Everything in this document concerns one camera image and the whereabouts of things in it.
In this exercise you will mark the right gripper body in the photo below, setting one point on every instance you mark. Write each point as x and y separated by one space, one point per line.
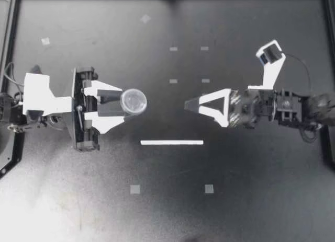
248 108

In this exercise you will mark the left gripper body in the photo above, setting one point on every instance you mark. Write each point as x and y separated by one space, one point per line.
78 95

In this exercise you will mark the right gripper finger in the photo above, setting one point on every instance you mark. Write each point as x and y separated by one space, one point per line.
226 106

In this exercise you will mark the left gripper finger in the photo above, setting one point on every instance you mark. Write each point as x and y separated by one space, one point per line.
104 86
107 121

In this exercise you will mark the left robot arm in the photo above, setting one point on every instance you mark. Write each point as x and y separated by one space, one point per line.
8 108

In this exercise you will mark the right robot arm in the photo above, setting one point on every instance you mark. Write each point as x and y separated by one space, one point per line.
314 106

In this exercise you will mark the clear plastic cup with lid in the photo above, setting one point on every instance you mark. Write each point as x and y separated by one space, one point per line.
134 101

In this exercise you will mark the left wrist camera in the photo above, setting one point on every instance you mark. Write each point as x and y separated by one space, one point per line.
39 93

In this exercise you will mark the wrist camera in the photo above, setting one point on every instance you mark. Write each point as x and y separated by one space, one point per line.
39 93
272 69

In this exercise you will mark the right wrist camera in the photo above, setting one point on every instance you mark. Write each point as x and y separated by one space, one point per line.
272 69

